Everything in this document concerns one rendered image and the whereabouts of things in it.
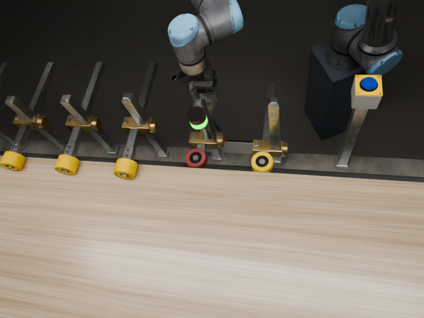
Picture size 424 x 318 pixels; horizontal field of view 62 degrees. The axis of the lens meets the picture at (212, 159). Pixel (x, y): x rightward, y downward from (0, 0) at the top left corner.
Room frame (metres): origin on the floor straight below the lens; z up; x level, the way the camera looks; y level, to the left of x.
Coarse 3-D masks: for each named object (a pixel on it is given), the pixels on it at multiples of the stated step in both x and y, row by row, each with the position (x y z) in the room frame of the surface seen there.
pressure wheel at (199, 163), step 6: (192, 150) 0.68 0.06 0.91; (198, 150) 0.67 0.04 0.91; (186, 156) 0.66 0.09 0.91; (192, 156) 0.65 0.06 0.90; (198, 156) 0.64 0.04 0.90; (204, 156) 0.63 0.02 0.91; (186, 162) 0.64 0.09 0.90; (192, 162) 0.63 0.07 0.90; (198, 162) 0.62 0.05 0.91; (204, 162) 0.61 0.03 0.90
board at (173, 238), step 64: (0, 192) 0.84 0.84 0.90; (64, 192) 0.72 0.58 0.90; (128, 192) 0.62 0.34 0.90; (192, 192) 0.52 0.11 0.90; (256, 192) 0.42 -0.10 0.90; (320, 192) 0.34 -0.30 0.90; (384, 192) 0.26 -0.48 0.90; (0, 256) 0.57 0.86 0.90; (64, 256) 0.48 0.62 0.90; (128, 256) 0.39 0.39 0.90; (192, 256) 0.30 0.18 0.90; (256, 256) 0.22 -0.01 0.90; (320, 256) 0.15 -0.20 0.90; (384, 256) 0.08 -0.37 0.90
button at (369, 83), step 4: (364, 80) 0.49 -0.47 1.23; (368, 80) 0.48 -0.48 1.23; (372, 80) 0.48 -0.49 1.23; (376, 80) 0.47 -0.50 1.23; (364, 84) 0.48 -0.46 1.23; (368, 84) 0.47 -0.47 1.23; (372, 84) 0.47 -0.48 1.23; (376, 84) 0.46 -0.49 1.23; (368, 88) 0.46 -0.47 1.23; (372, 88) 0.46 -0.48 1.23
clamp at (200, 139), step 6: (192, 132) 0.77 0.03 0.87; (198, 132) 0.76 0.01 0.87; (198, 138) 0.74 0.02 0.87; (204, 138) 0.73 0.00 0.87; (216, 138) 0.71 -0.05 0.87; (222, 138) 0.70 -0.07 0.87; (192, 144) 0.73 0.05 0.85; (210, 144) 0.70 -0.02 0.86; (216, 144) 0.68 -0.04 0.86; (222, 144) 0.68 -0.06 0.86
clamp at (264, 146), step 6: (264, 144) 0.62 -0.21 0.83; (270, 144) 0.61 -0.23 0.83; (282, 144) 0.59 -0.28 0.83; (252, 150) 0.62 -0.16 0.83; (258, 150) 0.61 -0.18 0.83; (264, 150) 0.60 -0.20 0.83; (270, 150) 0.59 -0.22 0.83; (276, 150) 0.58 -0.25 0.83; (282, 150) 0.57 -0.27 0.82; (276, 156) 0.57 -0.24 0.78; (282, 156) 0.56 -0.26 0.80
